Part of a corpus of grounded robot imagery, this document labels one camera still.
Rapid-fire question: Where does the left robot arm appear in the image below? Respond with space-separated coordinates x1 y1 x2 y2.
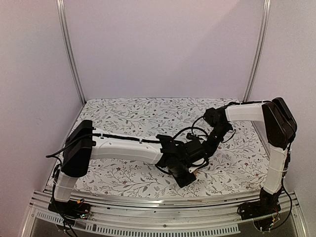
49 120 208 214

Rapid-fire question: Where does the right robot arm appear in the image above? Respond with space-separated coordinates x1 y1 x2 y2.
203 97 297 196

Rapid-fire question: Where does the floral patterned table cloth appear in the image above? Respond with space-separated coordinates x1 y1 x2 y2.
74 98 269 198

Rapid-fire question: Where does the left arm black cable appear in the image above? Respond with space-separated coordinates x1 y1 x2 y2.
172 126 210 141

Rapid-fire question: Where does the aluminium front rail base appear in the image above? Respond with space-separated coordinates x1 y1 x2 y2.
21 191 311 237

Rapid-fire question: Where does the aluminium frame post right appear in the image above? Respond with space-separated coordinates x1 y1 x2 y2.
242 0 271 102

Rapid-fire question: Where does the aluminium frame post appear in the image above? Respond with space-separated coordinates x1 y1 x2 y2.
56 0 86 106
242 0 271 102

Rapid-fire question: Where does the aluminium frame post left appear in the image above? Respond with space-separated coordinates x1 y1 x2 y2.
56 0 86 106

